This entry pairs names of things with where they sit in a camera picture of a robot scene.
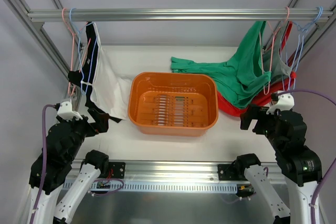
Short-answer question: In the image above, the aluminium hanging rail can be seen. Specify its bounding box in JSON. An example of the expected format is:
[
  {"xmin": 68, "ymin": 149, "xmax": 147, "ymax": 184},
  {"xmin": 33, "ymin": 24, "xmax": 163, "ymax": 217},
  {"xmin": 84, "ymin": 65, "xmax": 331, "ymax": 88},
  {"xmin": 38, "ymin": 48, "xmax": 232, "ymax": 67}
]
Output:
[{"xmin": 27, "ymin": 7, "xmax": 335, "ymax": 22}]

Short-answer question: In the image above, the green tank top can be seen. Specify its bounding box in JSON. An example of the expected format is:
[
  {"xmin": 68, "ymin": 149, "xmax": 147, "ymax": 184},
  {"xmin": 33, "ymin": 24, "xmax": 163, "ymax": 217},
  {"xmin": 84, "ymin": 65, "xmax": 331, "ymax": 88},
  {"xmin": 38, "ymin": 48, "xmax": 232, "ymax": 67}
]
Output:
[{"xmin": 171, "ymin": 21, "xmax": 271, "ymax": 109}]

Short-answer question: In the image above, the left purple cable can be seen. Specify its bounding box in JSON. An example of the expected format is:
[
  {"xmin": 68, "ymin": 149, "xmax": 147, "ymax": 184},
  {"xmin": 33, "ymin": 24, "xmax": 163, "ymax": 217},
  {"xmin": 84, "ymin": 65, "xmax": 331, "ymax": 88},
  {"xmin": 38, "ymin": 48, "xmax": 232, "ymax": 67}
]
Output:
[{"xmin": 28, "ymin": 104, "xmax": 62, "ymax": 224}]

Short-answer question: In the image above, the white tank top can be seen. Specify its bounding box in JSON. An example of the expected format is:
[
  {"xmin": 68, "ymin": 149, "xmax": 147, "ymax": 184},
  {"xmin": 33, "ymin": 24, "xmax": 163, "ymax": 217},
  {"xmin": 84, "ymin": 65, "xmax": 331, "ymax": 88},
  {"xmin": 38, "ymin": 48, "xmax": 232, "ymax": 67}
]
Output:
[{"xmin": 88, "ymin": 23, "xmax": 131, "ymax": 122}]

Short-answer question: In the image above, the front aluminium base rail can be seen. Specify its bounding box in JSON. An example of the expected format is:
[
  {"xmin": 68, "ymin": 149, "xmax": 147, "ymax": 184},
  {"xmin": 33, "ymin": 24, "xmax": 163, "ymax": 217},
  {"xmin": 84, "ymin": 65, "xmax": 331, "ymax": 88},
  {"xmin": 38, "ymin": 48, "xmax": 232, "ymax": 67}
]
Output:
[{"xmin": 70, "ymin": 159, "xmax": 287, "ymax": 183}]

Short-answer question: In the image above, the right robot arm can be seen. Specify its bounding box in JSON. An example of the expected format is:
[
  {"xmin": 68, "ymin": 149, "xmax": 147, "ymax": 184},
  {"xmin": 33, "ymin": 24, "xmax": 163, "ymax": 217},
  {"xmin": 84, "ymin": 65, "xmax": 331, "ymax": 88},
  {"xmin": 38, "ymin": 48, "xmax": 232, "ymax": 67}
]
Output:
[{"xmin": 230, "ymin": 105, "xmax": 322, "ymax": 223}]

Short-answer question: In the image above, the pink wire hanger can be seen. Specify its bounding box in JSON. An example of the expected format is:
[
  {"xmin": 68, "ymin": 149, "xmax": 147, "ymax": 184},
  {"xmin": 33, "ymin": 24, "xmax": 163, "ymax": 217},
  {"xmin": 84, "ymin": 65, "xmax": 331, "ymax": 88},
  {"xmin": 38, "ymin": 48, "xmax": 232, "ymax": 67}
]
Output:
[
  {"xmin": 61, "ymin": 7, "xmax": 92, "ymax": 97},
  {"xmin": 263, "ymin": 6, "xmax": 290, "ymax": 95}
]

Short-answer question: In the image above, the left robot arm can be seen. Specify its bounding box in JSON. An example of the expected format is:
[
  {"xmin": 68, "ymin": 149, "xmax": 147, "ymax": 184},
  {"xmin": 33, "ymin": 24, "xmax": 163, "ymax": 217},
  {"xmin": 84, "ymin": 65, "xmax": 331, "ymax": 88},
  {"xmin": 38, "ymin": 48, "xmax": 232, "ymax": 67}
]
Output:
[{"xmin": 27, "ymin": 102, "xmax": 109, "ymax": 223}]

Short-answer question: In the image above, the grey tank top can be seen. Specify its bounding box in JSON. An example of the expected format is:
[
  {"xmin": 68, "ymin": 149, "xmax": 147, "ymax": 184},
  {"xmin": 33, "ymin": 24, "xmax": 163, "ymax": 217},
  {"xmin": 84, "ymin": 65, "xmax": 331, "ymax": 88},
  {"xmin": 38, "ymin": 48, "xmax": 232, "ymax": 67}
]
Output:
[{"xmin": 262, "ymin": 28, "xmax": 291, "ymax": 83}]

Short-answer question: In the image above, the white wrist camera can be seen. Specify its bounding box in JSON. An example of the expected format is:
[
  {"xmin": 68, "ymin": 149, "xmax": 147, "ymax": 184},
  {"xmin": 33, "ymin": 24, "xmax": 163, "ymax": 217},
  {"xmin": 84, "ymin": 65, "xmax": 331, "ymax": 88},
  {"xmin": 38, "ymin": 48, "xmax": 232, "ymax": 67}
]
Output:
[
  {"xmin": 266, "ymin": 91, "xmax": 295, "ymax": 114},
  {"xmin": 57, "ymin": 98, "xmax": 83, "ymax": 120}
]

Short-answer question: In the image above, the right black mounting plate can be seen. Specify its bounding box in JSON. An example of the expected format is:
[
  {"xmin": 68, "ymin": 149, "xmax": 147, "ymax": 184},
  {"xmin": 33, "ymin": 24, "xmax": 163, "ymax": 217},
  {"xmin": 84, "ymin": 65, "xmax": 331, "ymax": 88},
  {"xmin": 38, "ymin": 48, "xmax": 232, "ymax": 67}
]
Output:
[{"xmin": 217, "ymin": 164, "xmax": 239, "ymax": 181}]

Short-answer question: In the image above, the red tank top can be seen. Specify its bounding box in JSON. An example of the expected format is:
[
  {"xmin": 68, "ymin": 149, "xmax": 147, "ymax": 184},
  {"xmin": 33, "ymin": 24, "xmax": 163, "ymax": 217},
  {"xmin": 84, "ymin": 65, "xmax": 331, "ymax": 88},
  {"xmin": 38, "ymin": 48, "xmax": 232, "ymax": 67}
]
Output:
[{"xmin": 217, "ymin": 22, "xmax": 296, "ymax": 117}]

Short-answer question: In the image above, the black mounting plate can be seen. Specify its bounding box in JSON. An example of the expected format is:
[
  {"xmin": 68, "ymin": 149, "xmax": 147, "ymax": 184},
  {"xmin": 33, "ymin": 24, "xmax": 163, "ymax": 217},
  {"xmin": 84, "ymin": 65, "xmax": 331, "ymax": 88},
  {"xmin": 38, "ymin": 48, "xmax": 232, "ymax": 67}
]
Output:
[
  {"xmin": 107, "ymin": 162, "xmax": 126, "ymax": 179},
  {"xmin": 217, "ymin": 164, "xmax": 239, "ymax": 181}
]

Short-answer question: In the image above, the blue wire hanger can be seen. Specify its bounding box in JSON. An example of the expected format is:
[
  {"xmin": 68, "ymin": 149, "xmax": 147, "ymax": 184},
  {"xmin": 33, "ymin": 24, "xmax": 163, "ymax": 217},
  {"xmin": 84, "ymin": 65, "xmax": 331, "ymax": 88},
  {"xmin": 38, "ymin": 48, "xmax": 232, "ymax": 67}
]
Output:
[
  {"xmin": 280, "ymin": 6, "xmax": 323, "ymax": 92},
  {"xmin": 74, "ymin": 22, "xmax": 93, "ymax": 94}
]

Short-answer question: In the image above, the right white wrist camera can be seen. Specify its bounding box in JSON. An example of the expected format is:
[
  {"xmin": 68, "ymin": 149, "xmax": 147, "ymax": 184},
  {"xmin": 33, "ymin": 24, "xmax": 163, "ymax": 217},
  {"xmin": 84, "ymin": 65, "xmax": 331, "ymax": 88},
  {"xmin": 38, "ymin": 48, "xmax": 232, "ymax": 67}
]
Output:
[{"xmin": 266, "ymin": 91, "xmax": 295, "ymax": 114}]

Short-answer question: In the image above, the orange plastic basket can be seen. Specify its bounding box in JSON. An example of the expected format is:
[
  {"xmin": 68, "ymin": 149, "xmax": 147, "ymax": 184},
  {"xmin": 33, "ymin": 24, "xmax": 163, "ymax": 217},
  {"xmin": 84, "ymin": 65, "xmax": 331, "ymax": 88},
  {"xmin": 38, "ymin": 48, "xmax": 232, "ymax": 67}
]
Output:
[{"xmin": 128, "ymin": 72, "xmax": 218, "ymax": 137}]

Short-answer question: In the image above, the white slotted cable duct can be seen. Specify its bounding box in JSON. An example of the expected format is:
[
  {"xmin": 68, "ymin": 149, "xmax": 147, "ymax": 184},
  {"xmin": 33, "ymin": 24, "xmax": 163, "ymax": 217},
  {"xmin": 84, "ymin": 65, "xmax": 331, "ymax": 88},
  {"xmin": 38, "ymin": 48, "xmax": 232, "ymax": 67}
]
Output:
[{"xmin": 62, "ymin": 180, "xmax": 238, "ymax": 194}]

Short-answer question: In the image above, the black tank top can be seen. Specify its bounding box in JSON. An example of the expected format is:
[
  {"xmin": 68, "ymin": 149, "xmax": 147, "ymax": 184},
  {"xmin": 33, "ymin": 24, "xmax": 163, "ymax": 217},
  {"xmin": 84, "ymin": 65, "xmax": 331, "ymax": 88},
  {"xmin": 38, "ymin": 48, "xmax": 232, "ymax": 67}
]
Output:
[{"xmin": 67, "ymin": 21, "xmax": 122, "ymax": 124}]

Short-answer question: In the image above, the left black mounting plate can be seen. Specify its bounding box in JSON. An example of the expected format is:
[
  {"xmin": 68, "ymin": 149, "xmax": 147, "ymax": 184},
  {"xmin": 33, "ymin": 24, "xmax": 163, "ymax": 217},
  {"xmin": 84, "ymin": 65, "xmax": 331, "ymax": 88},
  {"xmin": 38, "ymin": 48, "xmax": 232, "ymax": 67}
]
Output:
[{"xmin": 107, "ymin": 162, "xmax": 126, "ymax": 179}]

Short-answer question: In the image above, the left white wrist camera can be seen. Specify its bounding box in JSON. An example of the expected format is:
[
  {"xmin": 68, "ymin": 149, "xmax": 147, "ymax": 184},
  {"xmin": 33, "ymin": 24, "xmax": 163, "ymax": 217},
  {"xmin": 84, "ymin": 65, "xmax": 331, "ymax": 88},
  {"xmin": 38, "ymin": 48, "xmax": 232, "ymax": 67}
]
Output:
[{"xmin": 57, "ymin": 98, "xmax": 83, "ymax": 120}]

